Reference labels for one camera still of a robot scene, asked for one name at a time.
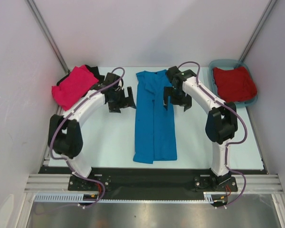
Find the right aluminium corner post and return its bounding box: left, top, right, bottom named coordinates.
left=238, top=0, right=279, bottom=62

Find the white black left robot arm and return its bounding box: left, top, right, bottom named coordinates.
left=48, top=72, right=136, bottom=190

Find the grey slotted cable duct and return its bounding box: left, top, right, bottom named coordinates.
left=34, top=193, right=224, bottom=204

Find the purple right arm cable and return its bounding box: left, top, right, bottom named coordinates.
left=177, top=61, right=248, bottom=209

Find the pink folded t shirt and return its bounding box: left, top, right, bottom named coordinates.
left=51, top=66, right=100, bottom=111

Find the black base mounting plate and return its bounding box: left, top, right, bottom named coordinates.
left=39, top=166, right=266, bottom=201

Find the left aluminium corner post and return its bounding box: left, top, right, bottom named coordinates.
left=25, top=0, right=69, bottom=73

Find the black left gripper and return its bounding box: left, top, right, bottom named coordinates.
left=107, top=86, right=135, bottom=113

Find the red t shirt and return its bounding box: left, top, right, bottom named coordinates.
left=213, top=66, right=257, bottom=102

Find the teal plastic basket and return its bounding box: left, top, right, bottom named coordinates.
left=209, top=59, right=257, bottom=107

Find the blue t shirt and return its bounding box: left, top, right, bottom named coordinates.
left=133, top=69, right=177, bottom=164

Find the black folded t shirt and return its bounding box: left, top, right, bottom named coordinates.
left=56, top=65, right=105, bottom=86

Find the aluminium front frame rail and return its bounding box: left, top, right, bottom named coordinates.
left=24, top=174, right=284, bottom=194

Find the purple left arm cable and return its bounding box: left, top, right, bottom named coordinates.
left=34, top=67, right=126, bottom=214

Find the aluminium corner post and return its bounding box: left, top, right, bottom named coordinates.
left=25, top=0, right=69, bottom=73
left=238, top=0, right=279, bottom=62

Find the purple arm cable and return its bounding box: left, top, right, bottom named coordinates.
left=177, top=61, right=248, bottom=209
left=34, top=67, right=126, bottom=214

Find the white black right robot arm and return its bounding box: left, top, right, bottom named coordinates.
left=163, top=66, right=238, bottom=190

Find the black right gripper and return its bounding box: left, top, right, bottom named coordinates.
left=164, top=86, right=192, bottom=111

